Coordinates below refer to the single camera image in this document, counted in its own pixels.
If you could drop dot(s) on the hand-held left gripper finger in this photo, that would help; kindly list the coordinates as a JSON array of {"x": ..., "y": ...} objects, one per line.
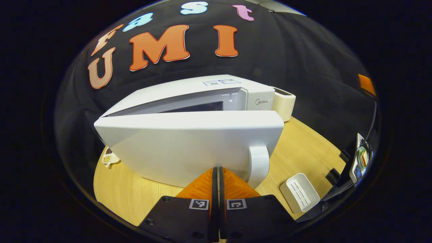
[
  {"x": 215, "y": 202},
  {"x": 222, "y": 206}
]

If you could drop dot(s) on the black table clamp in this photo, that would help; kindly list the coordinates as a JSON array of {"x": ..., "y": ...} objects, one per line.
[
  {"x": 333, "y": 176},
  {"x": 344, "y": 156}
]

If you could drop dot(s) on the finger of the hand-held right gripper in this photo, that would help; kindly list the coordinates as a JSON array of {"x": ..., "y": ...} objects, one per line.
[{"x": 366, "y": 84}]

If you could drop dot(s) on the white framed display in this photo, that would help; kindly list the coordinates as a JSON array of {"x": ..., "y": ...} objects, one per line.
[{"x": 360, "y": 158}]

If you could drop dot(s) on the white plastic tray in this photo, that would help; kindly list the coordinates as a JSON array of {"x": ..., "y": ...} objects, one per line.
[{"x": 299, "y": 194}]

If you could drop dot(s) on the small white patterned dish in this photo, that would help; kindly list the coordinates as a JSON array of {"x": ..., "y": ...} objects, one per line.
[{"x": 109, "y": 158}]

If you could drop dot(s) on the white toaster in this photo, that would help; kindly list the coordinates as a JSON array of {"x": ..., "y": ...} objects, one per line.
[{"x": 285, "y": 106}]

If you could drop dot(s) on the white microwave oven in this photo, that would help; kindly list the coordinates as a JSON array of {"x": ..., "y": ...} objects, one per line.
[{"x": 189, "y": 145}]

